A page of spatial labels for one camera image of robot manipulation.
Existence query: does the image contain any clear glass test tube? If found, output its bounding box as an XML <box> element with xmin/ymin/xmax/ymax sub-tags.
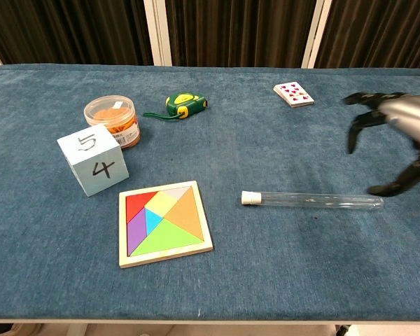
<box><xmin>241</xmin><ymin>190</ymin><xmax>385</xmax><ymax>212</ymax></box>

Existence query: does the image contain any blue table cloth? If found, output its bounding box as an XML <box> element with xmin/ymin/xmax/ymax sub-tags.
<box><xmin>0</xmin><ymin>63</ymin><xmax>420</xmax><ymax>321</ymax></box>

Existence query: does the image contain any wooden tangram puzzle tray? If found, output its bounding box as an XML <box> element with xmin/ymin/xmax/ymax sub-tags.
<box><xmin>118</xmin><ymin>180</ymin><xmax>214</xmax><ymax>270</ymax></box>

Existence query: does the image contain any light blue numbered cube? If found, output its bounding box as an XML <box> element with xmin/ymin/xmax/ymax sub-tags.
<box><xmin>56</xmin><ymin>128</ymin><xmax>130</xmax><ymax>198</ymax></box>

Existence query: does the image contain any dark pleated curtain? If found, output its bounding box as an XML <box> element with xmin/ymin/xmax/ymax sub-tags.
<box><xmin>0</xmin><ymin>0</ymin><xmax>154</xmax><ymax>67</ymax></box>
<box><xmin>314</xmin><ymin>0</ymin><xmax>420</xmax><ymax>71</ymax></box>
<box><xmin>164</xmin><ymin>0</ymin><xmax>318</xmax><ymax>69</ymax></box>

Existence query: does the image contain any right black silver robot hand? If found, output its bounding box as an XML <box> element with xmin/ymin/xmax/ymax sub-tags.
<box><xmin>342</xmin><ymin>92</ymin><xmax>420</xmax><ymax>197</ymax></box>

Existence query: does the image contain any green yellow tape measure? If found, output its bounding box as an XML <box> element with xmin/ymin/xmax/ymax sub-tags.
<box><xmin>142</xmin><ymin>92</ymin><xmax>209</xmax><ymax>123</ymax></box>

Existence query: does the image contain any clear jar of rubber bands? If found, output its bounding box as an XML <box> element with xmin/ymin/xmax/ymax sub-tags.
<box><xmin>83</xmin><ymin>95</ymin><xmax>141</xmax><ymax>150</ymax></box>

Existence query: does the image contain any deck of playing cards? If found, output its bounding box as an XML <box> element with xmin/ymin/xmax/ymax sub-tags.
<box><xmin>273</xmin><ymin>81</ymin><xmax>316</xmax><ymax>109</ymax></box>

